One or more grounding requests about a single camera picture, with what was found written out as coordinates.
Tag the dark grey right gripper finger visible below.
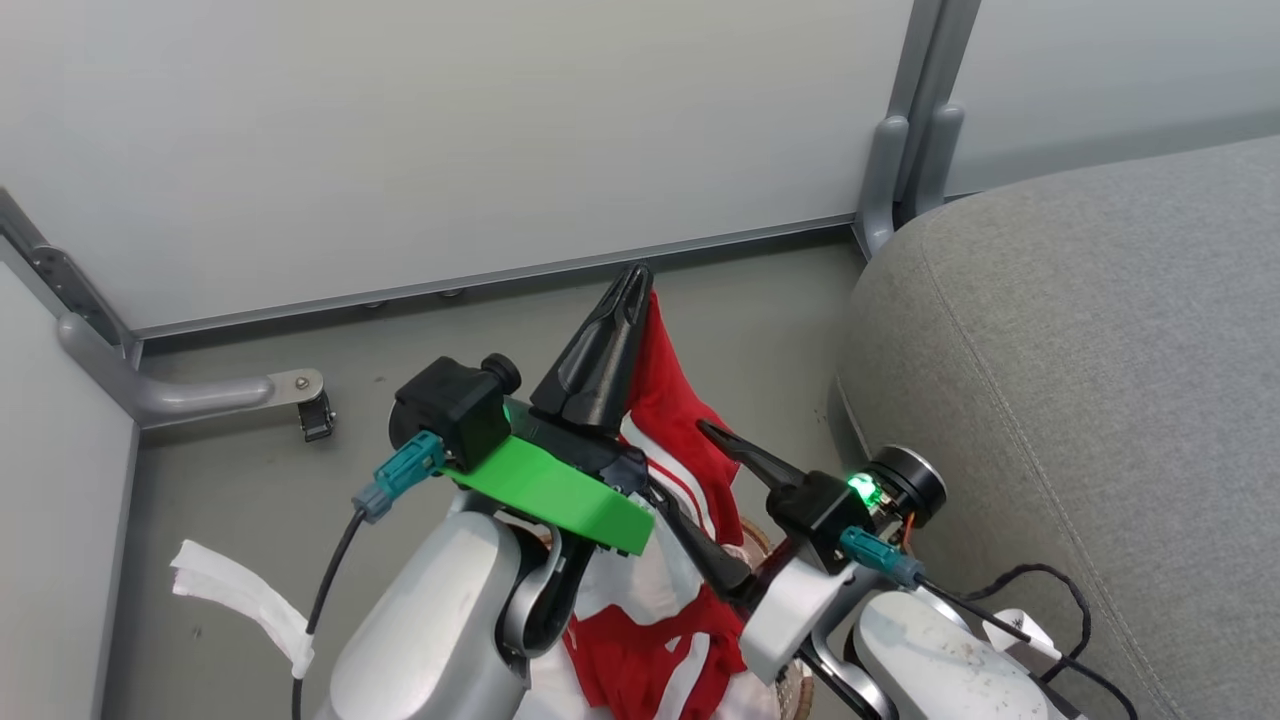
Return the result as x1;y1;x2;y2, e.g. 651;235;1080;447
696;419;809;493
648;480;757;605

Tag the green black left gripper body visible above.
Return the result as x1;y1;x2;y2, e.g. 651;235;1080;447
445;398;657;557

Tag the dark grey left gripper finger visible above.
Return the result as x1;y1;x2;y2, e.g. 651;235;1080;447
592;262;655;435
528;265;635;419

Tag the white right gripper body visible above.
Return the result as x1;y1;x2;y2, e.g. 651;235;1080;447
738;553;853;687

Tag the red white striped garment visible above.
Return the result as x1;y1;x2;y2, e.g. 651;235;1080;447
520;290;781;720

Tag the black caster wheel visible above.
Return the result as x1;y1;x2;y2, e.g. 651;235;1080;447
299;390;337;443

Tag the grey fabric sofa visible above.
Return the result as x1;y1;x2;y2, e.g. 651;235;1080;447
828;135;1280;720

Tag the grey metal partition foot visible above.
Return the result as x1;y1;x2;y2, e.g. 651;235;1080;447
56;310;325;431

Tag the teal right cable connector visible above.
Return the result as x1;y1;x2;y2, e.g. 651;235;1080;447
838;526;927;589

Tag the teal cable connector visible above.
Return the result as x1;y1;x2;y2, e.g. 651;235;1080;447
352;430;447;524
838;526;927;589

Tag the grey metal partition bottom rail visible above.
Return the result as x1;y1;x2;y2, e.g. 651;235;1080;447
130;212;863;341

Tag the teal left cable connector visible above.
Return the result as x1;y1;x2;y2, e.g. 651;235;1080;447
352;430;447;524

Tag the white paper cable label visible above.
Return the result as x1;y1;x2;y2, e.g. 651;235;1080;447
982;608;1061;661

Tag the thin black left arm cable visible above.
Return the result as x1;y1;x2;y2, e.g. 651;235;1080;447
291;505;369;720

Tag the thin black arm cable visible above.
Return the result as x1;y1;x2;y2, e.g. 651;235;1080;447
915;563;1141;720
291;505;369;720

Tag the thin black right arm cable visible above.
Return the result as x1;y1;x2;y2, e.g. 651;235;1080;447
915;563;1141;720

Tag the white tape strip on cable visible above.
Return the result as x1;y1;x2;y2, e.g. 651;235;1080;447
170;539;316;681

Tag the grey metal partition post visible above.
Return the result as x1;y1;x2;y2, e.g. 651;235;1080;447
853;0;983;259

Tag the grey perforated partition corner post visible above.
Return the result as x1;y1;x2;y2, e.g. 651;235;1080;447
0;188;143;363

